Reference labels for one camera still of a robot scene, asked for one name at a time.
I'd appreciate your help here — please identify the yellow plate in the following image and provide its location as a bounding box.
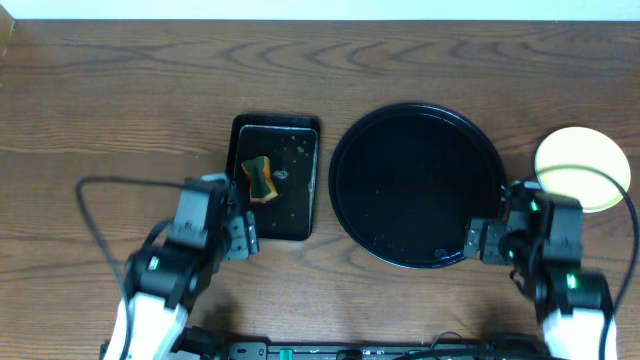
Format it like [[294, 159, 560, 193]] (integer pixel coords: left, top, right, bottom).
[[534, 127, 631, 213]]

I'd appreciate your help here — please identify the orange sponge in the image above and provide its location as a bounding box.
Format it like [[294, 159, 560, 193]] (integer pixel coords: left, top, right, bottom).
[[241, 156, 279, 204]]

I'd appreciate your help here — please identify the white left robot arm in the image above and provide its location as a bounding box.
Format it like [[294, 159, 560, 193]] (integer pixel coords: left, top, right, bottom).
[[101, 211, 259, 360]]

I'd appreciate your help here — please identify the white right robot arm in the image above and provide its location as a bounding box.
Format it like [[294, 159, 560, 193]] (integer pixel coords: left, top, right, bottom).
[[463, 182, 617, 359]]

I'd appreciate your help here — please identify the round black tray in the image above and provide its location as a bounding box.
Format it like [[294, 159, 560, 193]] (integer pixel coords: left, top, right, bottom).
[[328, 103, 506, 269]]

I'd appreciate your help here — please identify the square black tray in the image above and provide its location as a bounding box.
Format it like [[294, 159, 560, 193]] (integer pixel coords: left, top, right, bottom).
[[226, 113, 320, 241]]

